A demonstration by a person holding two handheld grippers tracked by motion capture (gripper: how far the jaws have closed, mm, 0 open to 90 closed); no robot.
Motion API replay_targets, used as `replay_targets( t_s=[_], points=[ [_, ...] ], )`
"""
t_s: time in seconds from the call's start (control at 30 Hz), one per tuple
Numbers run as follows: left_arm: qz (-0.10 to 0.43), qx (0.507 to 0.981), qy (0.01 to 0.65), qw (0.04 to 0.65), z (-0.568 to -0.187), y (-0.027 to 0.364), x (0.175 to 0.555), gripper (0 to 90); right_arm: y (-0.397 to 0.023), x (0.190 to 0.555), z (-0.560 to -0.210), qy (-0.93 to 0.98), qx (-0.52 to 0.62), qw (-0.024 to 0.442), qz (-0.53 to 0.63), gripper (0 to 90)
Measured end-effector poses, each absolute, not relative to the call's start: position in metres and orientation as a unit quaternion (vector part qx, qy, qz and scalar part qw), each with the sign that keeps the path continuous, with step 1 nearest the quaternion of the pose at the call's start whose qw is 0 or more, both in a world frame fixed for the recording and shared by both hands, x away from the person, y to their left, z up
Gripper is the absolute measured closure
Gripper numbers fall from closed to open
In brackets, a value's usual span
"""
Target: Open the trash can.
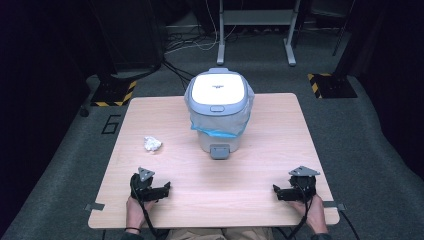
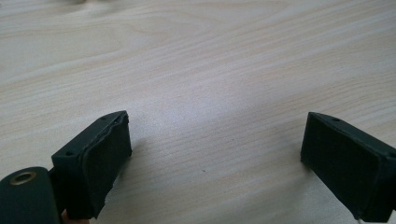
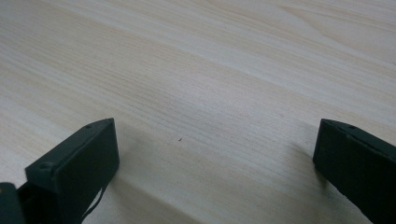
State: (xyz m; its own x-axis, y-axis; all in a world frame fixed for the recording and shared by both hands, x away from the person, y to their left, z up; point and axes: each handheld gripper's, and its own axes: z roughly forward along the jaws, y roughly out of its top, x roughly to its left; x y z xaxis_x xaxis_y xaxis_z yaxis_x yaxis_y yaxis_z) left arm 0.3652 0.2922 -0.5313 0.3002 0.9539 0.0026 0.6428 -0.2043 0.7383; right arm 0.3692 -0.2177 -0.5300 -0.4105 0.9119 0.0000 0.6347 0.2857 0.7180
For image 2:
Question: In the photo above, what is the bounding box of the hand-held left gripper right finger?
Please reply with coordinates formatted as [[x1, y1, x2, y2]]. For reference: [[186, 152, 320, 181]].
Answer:
[[300, 111, 396, 224]]

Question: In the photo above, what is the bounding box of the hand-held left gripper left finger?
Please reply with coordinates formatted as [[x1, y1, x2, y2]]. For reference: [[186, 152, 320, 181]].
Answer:
[[50, 109, 133, 220]]

